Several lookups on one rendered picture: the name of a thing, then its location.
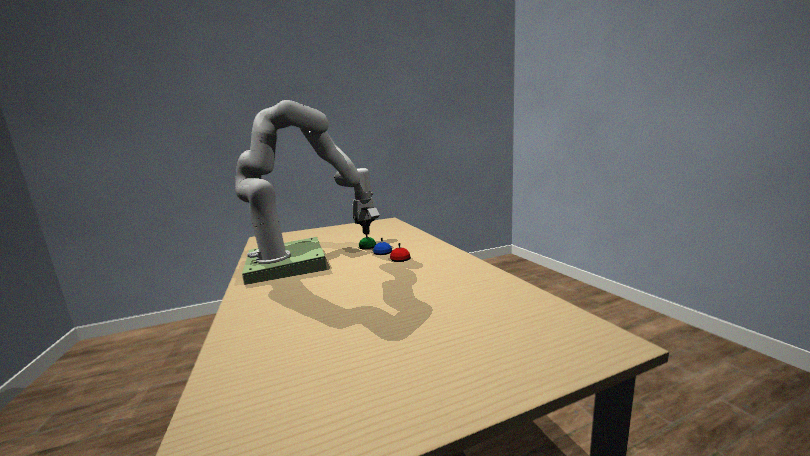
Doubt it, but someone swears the red dome bell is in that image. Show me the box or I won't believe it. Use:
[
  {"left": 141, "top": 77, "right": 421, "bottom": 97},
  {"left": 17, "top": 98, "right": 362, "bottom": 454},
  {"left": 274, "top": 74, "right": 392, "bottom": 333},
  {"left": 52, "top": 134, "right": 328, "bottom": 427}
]
[{"left": 390, "top": 247, "right": 410, "bottom": 262}]

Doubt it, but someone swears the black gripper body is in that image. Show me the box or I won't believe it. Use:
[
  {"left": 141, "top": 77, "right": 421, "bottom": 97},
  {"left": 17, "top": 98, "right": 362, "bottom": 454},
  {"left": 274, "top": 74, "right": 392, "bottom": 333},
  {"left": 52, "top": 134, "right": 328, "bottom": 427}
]
[{"left": 353, "top": 198, "right": 375, "bottom": 221}]

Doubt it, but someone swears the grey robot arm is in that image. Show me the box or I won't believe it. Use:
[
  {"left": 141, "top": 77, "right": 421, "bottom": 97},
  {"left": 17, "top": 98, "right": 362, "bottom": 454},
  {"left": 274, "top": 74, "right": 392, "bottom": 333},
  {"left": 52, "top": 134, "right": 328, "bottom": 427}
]
[{"left": 235, "top": 100, "right": 373, "bottom": 264}]

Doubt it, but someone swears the blue bell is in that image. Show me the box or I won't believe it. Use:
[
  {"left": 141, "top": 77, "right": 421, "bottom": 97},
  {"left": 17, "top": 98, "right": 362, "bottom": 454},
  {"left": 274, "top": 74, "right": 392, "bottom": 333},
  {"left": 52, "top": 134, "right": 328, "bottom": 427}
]
[{"left": 373, "top": 238, "right": 392, "bottom": 255}]

